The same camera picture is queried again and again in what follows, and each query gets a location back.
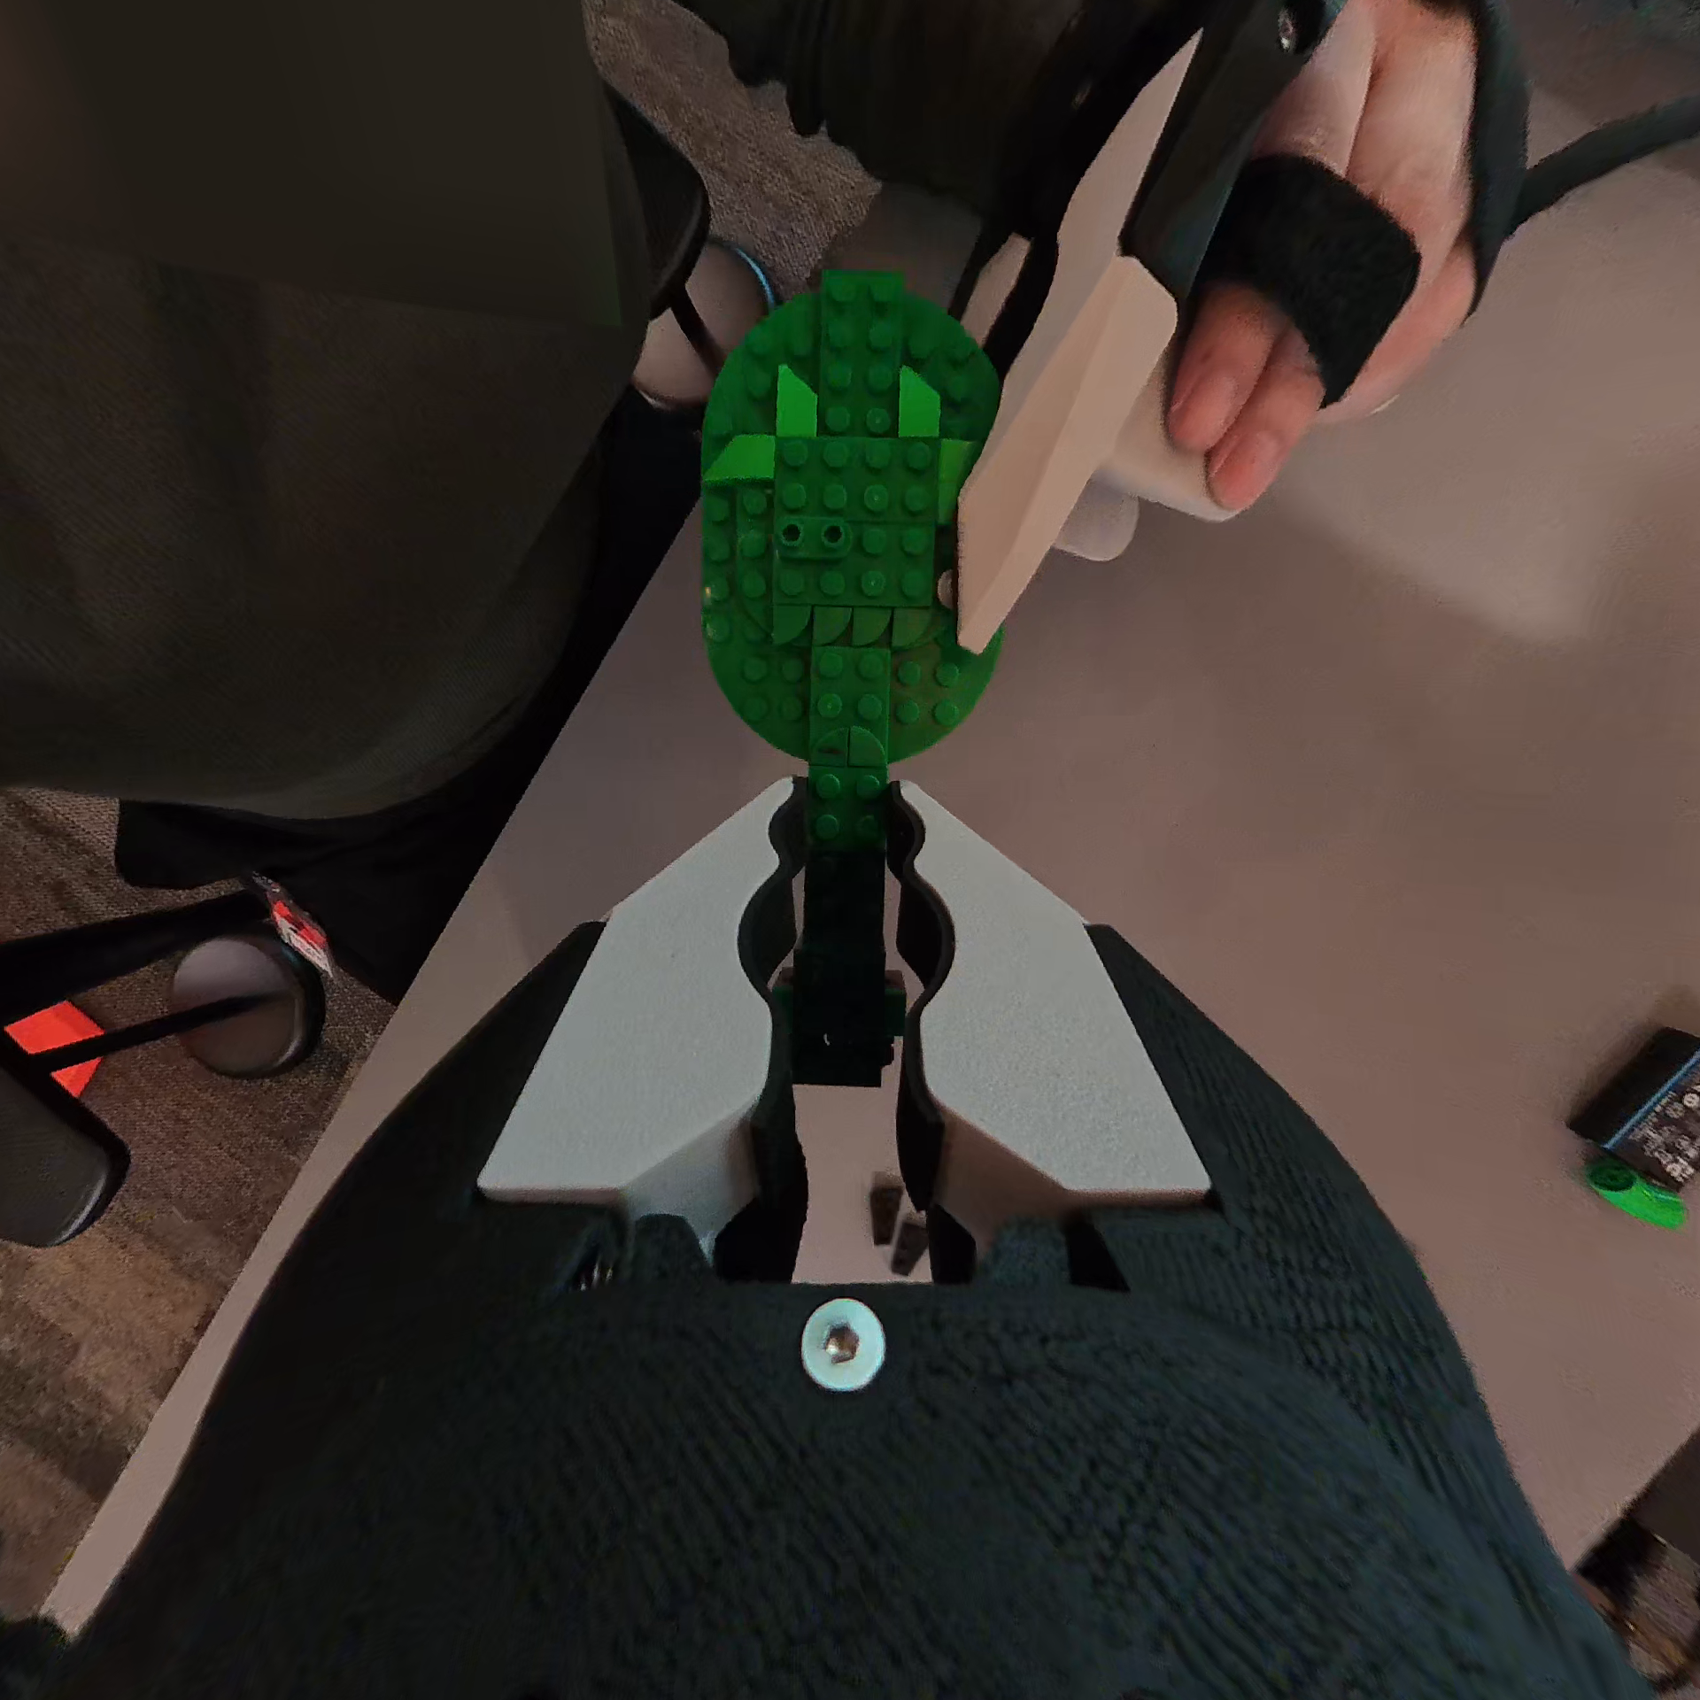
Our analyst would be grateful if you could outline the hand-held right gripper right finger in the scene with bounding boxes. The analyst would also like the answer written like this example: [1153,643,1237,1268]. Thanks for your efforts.
[895,782,1214,1285]

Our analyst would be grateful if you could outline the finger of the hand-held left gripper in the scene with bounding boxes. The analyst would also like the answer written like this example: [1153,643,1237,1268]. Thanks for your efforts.
[954,29,1210,658]

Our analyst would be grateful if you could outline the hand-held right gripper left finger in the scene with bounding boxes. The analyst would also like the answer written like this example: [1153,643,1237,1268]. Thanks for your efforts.
[475,779,816,1285]

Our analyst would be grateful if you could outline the green brick model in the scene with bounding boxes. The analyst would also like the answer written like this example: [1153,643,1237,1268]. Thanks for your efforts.
[701,269,1004,1091]

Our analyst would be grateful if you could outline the grey desk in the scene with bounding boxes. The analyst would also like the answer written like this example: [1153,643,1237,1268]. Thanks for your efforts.
[42,81,1700,1638]

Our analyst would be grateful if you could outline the person's left hand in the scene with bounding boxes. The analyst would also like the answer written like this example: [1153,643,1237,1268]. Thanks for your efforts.
[1165,0,1516,516]

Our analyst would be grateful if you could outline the person's legs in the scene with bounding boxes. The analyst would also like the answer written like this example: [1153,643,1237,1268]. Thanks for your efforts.
[113,384,692,1013]

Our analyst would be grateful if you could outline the red floor marker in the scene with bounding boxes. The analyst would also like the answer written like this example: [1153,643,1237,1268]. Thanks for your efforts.
[0,1005,110,1103]

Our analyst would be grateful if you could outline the black power bank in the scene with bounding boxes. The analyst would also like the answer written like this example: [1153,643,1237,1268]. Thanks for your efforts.
[1567,1028,1700,1194]

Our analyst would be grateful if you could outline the green rounded brick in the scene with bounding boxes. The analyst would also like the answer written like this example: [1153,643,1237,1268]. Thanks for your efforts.
[1586,1155,1690,1229]

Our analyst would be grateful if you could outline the person's torso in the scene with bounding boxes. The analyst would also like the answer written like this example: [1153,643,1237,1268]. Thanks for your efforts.
[0,0,1132,825]

